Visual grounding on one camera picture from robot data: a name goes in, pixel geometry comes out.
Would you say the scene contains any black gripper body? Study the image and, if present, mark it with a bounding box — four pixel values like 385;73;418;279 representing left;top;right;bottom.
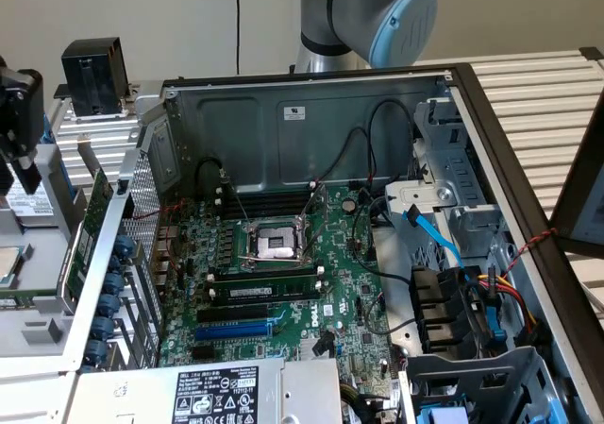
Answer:
0;55;46;161

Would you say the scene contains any black graphics card green board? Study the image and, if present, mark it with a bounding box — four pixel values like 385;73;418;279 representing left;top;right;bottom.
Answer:
59;167;117;314

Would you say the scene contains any silver hard disk white label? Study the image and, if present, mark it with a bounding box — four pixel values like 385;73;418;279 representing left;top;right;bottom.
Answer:
0;173;58;229

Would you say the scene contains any black CPU cooler block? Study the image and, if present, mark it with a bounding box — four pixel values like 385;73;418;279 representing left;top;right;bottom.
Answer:
54;36;138;123

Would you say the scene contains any silver CPU chip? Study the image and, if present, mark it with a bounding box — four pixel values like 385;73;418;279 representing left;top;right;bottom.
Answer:
0;243;35;289

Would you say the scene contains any grey plastic parts rack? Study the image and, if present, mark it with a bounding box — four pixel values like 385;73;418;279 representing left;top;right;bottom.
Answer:
0;143;95;373

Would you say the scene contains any loose green RAM stick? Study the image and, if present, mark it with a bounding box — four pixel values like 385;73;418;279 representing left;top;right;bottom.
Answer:
0;290;62;310

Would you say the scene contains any blue card retainer clip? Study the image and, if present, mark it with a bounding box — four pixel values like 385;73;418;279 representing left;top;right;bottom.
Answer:
92;315;115;343
115;233;136;260
84;339;109;366
104;272;126;297
98;294;122;319

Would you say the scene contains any thin metal locking lever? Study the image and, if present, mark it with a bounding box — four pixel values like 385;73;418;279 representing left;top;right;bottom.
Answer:
221;168;254;227

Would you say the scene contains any black RAM slot bank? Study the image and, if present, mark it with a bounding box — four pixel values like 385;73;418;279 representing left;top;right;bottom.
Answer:
214;191;322;219

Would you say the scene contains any silver power supply unit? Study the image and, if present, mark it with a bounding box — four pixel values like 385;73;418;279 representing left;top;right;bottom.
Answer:
65;355;344;424

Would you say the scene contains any long black expansion slot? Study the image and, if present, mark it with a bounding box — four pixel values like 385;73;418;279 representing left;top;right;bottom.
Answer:
195;302;269;325

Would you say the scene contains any CPU socket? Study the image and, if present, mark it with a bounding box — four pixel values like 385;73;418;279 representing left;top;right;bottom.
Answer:
238;218;315;272

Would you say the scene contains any blue expansion slot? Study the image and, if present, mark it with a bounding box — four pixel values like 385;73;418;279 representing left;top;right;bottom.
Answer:
194;322;276;344

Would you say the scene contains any metal socket cover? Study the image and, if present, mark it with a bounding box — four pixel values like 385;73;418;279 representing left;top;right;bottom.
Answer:
295;181;330;236

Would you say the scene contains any grey metal PC case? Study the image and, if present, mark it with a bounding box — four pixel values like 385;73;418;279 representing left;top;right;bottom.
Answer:
56;62;604;424

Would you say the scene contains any green Dell motherboard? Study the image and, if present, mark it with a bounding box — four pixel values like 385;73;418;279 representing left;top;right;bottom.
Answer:
158;185;402;397

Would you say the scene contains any silver chipset heat sink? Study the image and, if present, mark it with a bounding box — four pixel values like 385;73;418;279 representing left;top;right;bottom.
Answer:
300;336;342;362

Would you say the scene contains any grey metal optical bay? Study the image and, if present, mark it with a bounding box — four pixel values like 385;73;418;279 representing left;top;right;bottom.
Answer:
410;96;501;208

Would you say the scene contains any black plastic fan shroud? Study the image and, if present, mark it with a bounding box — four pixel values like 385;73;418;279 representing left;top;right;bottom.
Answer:
409;263;487;362

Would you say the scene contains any blue disk carrier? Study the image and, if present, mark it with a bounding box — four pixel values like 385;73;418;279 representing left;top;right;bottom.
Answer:
417;403;476;424

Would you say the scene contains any silver metal disk bay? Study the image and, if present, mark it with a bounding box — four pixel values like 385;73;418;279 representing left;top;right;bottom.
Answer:
398;346;572;424

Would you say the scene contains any blue hard disk rail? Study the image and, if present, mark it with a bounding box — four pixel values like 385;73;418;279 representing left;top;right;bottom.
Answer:
40;111;77;199

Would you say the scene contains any short red black twisted wire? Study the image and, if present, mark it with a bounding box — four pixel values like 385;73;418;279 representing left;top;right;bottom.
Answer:
129;200;190;274

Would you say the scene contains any thick black arched wire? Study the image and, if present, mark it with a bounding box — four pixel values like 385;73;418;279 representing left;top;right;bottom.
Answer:
194;156;233;188

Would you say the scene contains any thin black hanging cable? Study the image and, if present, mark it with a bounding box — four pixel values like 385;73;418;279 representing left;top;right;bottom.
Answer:
234;0;243;75

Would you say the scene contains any thin black looped wire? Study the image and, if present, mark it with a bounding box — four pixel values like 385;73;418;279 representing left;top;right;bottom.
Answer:
366;97;417;182

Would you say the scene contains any yellow braided power cable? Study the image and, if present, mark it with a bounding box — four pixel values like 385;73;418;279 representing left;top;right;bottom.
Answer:
340;382;378;416

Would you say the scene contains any silver metal drive bracket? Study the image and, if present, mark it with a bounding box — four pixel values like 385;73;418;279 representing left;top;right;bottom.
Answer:
384;180;461;236

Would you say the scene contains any blue SATA wire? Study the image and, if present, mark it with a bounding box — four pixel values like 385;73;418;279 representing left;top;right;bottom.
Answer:
400;204;478;283

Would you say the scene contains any yellow red power wire bundle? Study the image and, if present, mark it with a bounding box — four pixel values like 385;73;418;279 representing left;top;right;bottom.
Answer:
476;272;539;335

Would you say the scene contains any long red black twisted wire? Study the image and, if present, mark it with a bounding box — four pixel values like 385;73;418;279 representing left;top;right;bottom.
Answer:
502;228;558;279

